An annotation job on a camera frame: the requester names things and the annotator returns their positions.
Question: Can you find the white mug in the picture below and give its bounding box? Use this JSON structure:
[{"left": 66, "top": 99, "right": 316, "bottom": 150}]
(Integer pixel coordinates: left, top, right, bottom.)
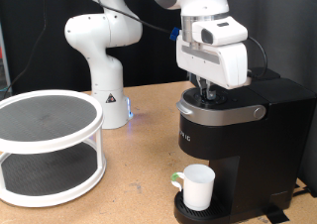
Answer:
[{"left": 170, "top": 164, "right": 216, "bottom": 212}]

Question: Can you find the black curtain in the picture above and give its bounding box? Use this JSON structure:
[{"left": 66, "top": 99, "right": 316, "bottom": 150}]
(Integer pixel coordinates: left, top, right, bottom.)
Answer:
[{"left": 0, "top": 0, "right": 193, "bottom": 96}]

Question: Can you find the grey metal frame post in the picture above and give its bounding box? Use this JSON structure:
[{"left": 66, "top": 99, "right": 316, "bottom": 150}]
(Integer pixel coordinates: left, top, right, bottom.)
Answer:
[{"left": 0, "top": 22, "right": 13, "bottom": 93}]

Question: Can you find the black hanging cable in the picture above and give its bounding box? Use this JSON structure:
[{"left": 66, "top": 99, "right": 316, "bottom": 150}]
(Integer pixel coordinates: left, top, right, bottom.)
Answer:
[{"left": 0, "top": 0, "right": 48, "bottom": 98}]

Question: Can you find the black tape strip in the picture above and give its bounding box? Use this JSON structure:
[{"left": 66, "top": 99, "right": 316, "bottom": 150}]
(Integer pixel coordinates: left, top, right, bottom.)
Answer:
[{"left": 262, "top": 205, "right": 291, "bottom": 224}]

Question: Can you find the black Keurig power cord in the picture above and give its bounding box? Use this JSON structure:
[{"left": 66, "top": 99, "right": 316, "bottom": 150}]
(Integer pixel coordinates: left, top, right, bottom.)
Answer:
[{"left": 291, "top": 183, "right": 313, "bottom": 198}]

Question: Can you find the black Keurig coffee machine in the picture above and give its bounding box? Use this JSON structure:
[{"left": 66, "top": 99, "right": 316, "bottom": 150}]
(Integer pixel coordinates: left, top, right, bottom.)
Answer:
[{"left": 173, "top": 66, "right": 317, "bottom": 224}]

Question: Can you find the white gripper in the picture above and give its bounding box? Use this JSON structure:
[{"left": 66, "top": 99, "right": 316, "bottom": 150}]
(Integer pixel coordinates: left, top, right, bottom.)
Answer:
[{"left": 175, "top": 35, "right": 250, "bottom": 101}]

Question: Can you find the black square lid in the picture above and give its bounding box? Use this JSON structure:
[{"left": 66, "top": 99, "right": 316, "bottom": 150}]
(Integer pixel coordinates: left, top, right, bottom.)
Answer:
[{"left": 189, "top": 0, "right": 317, "bottom": 198}]

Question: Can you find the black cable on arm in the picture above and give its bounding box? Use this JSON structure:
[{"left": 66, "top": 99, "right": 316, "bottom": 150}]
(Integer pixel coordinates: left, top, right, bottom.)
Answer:
[{"left": 96, "top": 0, "right": 269, "bottom": 80}]

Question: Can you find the silver Keurig lid handle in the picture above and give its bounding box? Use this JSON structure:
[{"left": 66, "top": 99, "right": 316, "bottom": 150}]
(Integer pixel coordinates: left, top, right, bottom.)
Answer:
[{"left": 175, "top": 98, "right": 267, "bottom": 126}]

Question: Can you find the white two-tier turntable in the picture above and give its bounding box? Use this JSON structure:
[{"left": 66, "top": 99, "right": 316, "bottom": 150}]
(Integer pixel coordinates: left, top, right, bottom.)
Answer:
[{"left": 0, "top": 89, "right": 107, "bottom": 208}]

